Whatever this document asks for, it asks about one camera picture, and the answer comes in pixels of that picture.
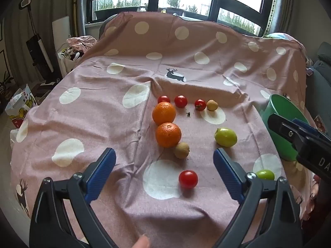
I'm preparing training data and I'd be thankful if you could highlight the grey sofa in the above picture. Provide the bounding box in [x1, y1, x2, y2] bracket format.
[306, 41, 331, 124]

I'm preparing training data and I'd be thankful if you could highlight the green jujube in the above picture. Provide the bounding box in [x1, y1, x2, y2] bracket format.
[255, 170, 275, 181]
[214, 127, 238, 148]

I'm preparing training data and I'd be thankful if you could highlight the pink polka-dot blanket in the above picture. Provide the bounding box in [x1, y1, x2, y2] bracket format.
[10, 12, 314, 248]

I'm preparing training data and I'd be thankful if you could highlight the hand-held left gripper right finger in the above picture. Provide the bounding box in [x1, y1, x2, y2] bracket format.
[212, 148, 303, 248]

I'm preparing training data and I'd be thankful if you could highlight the patterned curtain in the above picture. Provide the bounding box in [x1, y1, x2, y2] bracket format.
[262, 0, 295, 38]

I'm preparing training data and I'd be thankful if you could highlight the white board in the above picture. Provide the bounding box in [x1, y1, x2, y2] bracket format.
[52, 15, 71, 55]

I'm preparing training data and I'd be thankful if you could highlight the upright vacuum cleaner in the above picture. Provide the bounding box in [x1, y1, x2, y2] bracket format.
[19, 0, 55, 80]

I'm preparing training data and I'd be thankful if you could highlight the green bowl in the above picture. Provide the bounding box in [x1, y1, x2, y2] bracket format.
[262, 94, 317, 162]

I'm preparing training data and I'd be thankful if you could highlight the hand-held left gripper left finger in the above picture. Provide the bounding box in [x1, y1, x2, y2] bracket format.
[29, 148, 117, 248]

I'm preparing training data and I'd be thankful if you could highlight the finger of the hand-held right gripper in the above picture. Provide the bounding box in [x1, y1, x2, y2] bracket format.
[267, 114, 314, 159]
[292, 118, 329, 141]

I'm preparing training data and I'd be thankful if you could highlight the orange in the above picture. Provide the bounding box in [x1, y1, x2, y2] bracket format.
[152, 102, 177, 126]
[155, 122, 182, 148]

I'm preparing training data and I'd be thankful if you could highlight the printed paper bag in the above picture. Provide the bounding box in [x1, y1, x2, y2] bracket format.
[5, 84, 38, 128]

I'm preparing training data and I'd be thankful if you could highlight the person's left hand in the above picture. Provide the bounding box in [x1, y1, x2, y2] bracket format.
[129, 235, 150, 248]

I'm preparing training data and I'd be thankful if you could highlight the light blue cloth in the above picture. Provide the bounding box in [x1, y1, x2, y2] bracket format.
[264, 32, 295, 41]

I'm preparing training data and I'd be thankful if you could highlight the pile of clothes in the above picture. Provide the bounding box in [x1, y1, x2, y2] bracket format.
[58, 36, 97, 70]

